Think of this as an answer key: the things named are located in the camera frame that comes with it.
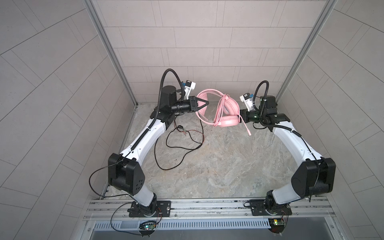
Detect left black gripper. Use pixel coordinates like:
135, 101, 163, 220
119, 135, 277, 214
167, 98, 207, 116

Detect pink headphones with cable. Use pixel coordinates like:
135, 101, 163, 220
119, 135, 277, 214
196, 89, 252, 136

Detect white black headphones with cable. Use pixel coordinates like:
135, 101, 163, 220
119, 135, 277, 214
154, 114, 206, 171

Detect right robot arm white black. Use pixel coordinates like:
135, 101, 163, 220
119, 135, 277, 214
240, 93, 336, 215

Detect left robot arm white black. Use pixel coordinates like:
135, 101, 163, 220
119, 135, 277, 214
106, 69, 209, 217

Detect right circuit board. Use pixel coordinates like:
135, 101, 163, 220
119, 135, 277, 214
268, 218, 286, 234

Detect circuit board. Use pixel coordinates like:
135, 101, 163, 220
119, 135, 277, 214
139, 221, 157, 237
268, 218, 286, 234

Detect left circuit board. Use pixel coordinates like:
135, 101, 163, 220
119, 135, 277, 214
139, 221, 157, 237

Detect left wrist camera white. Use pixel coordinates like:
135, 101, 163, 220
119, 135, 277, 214
184, 81, 196, 100

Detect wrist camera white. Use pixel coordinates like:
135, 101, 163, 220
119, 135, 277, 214
184, 81, 196, 100
240, 93, 254, 112

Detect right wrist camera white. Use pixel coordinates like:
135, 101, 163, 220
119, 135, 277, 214
240, 93, 254, 112

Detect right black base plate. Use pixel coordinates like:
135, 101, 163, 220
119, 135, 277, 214
243, 199, 292, 216

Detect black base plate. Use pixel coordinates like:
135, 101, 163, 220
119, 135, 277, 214
243, 199, 292, 216
127, 200, 171, 218

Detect aluminium mounting rail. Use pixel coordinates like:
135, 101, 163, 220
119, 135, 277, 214
83, 197, 335, 220

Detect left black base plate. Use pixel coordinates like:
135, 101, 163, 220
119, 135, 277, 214
127, 200, 171, 218

